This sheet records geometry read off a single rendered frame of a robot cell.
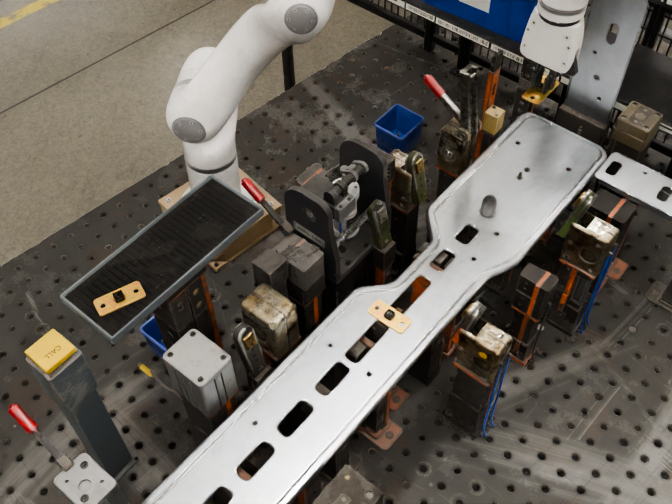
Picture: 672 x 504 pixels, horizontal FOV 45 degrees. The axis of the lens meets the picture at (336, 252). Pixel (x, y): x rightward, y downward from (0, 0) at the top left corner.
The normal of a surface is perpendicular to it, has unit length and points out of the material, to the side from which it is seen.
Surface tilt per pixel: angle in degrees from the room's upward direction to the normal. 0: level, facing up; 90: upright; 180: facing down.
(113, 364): 0
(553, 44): 90
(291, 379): 0
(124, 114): 0
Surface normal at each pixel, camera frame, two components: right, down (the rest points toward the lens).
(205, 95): 0.06, 0.44
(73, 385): 0.77, 0.50
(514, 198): -0.01, -0.61
